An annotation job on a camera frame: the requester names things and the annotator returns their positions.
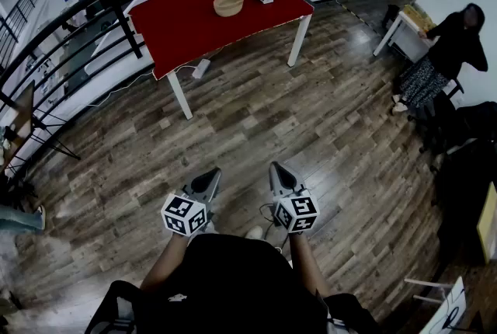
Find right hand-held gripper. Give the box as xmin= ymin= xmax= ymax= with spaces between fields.
xmin=269 ymin=161 xmax=319 ymax=235

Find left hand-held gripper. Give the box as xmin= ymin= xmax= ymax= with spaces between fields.
xmin=161 ymin=168 xmax=222 ymax=238

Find beige woven bowl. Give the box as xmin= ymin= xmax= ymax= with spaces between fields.
xmin=213 ymin=0 xmax=245 ymax=18

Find person's right forearm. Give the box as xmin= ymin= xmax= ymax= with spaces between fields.
xmin=289 ymin=231 xmax=332 ymax=295

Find person's left forearm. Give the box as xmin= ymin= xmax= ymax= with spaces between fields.
xmin=139 ymin=233 xmax=192 ymax=293

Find yellow box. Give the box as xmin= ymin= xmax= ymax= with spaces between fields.
xmin=475 ymin=182 xmax=497 ymax=264

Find person's white shoe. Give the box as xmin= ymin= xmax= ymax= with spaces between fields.
xmin=244 ymin=225 xmax=265 ymax=241

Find red covered table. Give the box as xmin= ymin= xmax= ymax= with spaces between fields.
xmin=127 ymin=0 xmax=315 ymax=120

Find person's black shirt torso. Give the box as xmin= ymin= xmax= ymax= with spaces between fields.
xmin=85 ymin=233 xmax=384 ymax=334

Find white power strip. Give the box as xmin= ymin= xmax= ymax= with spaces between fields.
xmin=191 ymin=57 xmax=212 ymax=80

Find red tablecloth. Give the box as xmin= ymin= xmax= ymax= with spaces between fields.
xmin=127 ymin=0 xmax=315 ymax=82

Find black metal railing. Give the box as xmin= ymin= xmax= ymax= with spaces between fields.
xmin=0 ymin=0 xmax=350 ymax=186

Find black office chair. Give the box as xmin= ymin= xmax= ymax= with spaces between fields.
xmin=407 ymin=79 xmax=497 ymax=180

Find white side table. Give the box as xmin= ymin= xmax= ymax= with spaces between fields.
xmin=372 ymin=5 xmax=438 ymax=64

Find wooden board on tripod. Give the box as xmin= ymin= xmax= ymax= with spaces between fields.
xmin=0 ymin=79 xmax=82 ymax=179

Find white board with dowels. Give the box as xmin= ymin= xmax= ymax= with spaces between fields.
xmin=403 ymin=276 xmax=467 ymax=334

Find yellow items on side table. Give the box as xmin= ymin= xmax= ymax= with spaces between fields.
xmin=401 ymin=4 xmax=436 ymax=33

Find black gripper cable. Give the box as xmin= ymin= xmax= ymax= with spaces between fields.
xmin=259 ymin=203 xmax=281 ymax=233

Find white floor cable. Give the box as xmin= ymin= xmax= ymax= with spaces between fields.
xmin=85 ymin=66 xmax=195 ymax=108

